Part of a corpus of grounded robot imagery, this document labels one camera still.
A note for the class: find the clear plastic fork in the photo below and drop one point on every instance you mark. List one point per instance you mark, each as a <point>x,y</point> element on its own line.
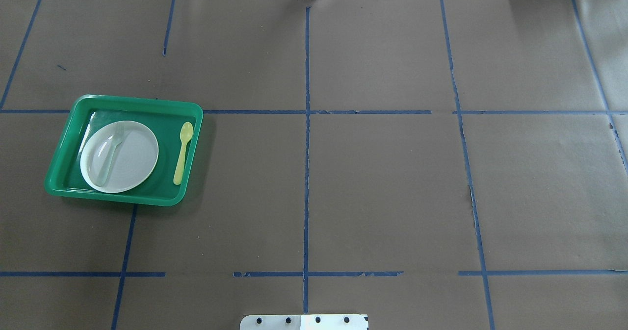
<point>104,154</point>

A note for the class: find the yellow plastic spoon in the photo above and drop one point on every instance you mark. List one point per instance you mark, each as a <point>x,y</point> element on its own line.
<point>186,133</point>

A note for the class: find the green plastic tray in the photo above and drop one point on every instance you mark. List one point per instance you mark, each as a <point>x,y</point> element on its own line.
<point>92,112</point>

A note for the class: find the white round plate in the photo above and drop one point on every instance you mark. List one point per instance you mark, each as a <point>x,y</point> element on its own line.
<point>133,163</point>

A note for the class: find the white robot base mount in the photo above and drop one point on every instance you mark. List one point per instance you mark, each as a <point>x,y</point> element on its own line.
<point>305,322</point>

